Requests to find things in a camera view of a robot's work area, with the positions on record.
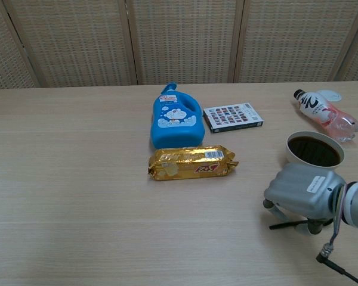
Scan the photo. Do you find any blue detergent bottle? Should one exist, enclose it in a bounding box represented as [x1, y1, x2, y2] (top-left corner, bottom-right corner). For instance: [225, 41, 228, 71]
[150, 83, 206, 150]

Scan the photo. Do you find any white bowl dark inside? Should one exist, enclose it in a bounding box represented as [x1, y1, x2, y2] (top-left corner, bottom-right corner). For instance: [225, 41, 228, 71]
[285, 130, 345, 172]

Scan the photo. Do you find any wrist cable with black plug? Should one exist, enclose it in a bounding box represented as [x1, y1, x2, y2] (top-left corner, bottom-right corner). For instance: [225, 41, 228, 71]
[316, 183, 358, 286]

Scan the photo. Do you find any gold biscuit pack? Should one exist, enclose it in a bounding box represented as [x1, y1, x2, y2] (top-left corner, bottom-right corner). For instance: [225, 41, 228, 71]
[146, 145, 239, 182]

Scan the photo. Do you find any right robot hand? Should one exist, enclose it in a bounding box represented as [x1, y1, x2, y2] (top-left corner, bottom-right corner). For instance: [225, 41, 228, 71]
[263, 162, 347, 236]

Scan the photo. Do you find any black plastic spoon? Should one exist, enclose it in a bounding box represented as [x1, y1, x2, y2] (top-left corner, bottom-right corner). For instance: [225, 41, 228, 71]
[268, 219, 310, 230]

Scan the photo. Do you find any pink drink bottle black cap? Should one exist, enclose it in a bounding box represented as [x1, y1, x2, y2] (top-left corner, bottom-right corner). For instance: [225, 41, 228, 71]
[292, 89, 358, 142]

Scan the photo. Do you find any playing card box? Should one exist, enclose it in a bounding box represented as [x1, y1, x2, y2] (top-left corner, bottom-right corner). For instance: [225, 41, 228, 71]
[202, 102, 264, 134]

